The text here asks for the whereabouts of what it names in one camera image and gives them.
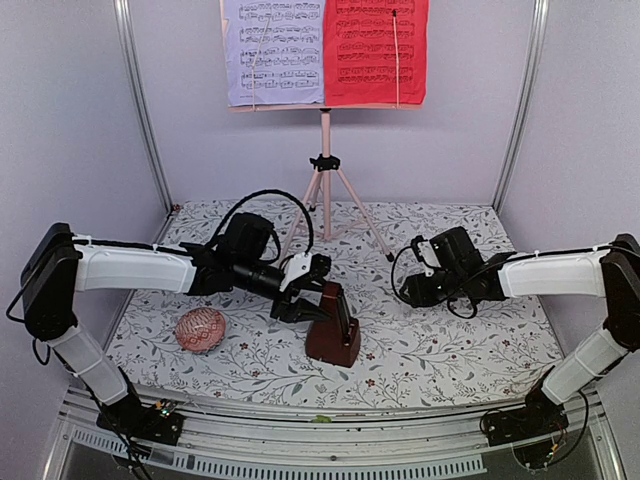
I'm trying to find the floral patterned table mat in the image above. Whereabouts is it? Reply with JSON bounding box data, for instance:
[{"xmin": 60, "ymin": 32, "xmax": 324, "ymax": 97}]
[{"xmin": 108, "ymin": 202, "xmax": 562, "ymax": 411}]

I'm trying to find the left black camera cable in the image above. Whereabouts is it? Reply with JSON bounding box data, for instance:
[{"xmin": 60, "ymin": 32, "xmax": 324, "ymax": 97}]
[{"xmin": 217, "ymin": 188, "xmax": 316, "ymax": 261}]

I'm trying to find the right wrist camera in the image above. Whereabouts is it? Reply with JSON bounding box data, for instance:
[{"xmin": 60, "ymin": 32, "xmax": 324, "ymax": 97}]
[{"xmin": 410, "ymin": 235, "xmax": 440, "ymax": 277}]

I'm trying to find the aluminium front rail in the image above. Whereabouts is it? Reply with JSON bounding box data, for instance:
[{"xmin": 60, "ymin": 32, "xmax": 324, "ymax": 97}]
[{"xmin": 42, "ymin": 387, "xmax": 626, "ymax": 480}]

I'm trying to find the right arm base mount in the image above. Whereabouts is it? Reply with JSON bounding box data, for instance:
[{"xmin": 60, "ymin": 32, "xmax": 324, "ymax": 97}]
[{"xmin": 479, "ymin": 385, "xmax": 569, "ymax": 446}]

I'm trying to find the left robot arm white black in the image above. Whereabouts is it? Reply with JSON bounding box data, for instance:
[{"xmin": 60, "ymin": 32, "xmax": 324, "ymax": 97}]
[{"xmin": 12, "ymin": 214, "xmax": 331, "ymax": 434}]

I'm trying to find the right aluminium frame post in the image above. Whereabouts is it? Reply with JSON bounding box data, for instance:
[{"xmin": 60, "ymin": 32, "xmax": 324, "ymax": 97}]
[{"xmin": 492, "ymin": 0, "xmax": 550, "ymax": 215}]

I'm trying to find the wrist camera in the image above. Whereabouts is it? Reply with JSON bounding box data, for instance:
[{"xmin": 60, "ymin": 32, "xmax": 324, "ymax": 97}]
[
  {"xmin": 279, "ymin": 253, "xmax": 332, "ymax": 292},
  {"xmin": 410, "ymin": 235, "xmax": 440, "ymax": 277}
]

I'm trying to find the red sheet music paper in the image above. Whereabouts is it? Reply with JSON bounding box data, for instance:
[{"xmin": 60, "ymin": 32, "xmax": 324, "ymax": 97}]
[{"xmin": 323, "ymin": 0, "xmax": 430, "ymax": 108}]

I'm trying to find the pink music stand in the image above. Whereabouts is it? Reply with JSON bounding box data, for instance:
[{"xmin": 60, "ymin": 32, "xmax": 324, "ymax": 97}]
[{"xmin": 219, "ymin": 0, "xmax": 430, "ymax": 264}]

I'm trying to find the right black camera cable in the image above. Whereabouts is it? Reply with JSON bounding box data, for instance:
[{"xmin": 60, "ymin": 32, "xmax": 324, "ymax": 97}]
[{"xmin": 390, "ymin": 244, "xmax": 479, "ymax": 320}]

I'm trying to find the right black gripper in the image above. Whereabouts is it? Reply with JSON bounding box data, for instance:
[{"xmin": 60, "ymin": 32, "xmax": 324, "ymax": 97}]
[{"xmin": 403, "ymin": 268, "xmax": 467, "ymax": 307}]

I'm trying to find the aluminium frame post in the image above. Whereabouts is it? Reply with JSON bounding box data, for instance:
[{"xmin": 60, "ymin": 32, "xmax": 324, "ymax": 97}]
[
  {"xmin": 113, "ymin": 0, "xmax": 174, "ymax": 214},
  {"xmin": 492, "ymin": 0, "xmax": 550, "ymax": 215}
]

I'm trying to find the red patterned ceramic bowl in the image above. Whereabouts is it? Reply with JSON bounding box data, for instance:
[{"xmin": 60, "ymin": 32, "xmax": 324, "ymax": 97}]
[{"xmin": 174, "ymin": 307, "xmax": 226, "ymax": 353}]

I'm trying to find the black camera cable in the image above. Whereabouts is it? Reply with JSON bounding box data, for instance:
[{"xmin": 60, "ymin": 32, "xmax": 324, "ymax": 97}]
[
  {"xmin": 217, "ymin": 188, "xmax": 316, "ymax": 261},
  {"xmin": 390, "ymin": 244, "xmax": 479, "ymax": 320}
]

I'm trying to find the left aluminium frame post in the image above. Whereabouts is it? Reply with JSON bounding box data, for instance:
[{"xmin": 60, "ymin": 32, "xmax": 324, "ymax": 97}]
[{"xmin": 113, "ymin": 0, "xmax": 174, "ymax": 214}]

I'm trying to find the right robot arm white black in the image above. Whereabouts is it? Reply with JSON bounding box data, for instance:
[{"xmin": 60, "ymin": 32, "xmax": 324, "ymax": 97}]
[{"xmin": 394, "ymin": 227, "xmax": 639, "ymax": 436}]

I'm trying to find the brown wooden metronome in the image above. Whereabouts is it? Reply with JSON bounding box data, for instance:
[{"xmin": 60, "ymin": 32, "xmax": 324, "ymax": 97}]
[{"xmin": 305, "ymin": 282, "xmax": 361, "ymax": 368}]

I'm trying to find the purple sheet music paper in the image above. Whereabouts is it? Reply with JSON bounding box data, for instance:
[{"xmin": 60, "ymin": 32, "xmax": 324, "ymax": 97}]
[{"xmin": 221, "ymin": 0, "xmax": 325, "ymax": 108}]

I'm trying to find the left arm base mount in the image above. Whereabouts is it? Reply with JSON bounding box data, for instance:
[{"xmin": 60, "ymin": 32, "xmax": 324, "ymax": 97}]
[{"xmin": 96, "ymin": 397, "xmax": 185, "ymax": 446}]

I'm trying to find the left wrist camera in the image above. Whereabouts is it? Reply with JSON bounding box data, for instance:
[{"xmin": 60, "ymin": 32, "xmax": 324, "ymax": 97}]
[{"xmin": 279, "ymin": 253, "xmax": 332, "ymax": 292}]

